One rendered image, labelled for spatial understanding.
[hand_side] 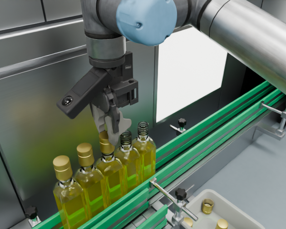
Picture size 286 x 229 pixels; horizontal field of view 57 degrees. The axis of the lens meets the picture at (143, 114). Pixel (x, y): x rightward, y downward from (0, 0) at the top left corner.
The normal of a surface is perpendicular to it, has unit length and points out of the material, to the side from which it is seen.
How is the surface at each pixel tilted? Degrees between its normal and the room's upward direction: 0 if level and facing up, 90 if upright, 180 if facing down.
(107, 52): 90
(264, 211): 0
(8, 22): 90
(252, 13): 31
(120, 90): 90
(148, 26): 90
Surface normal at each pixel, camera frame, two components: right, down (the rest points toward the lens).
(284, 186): 0.00, -0.82
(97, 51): -0.31, 0.54
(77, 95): -0.36, -0.52
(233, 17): -0.48, -0.21
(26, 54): 0.67, 0.42
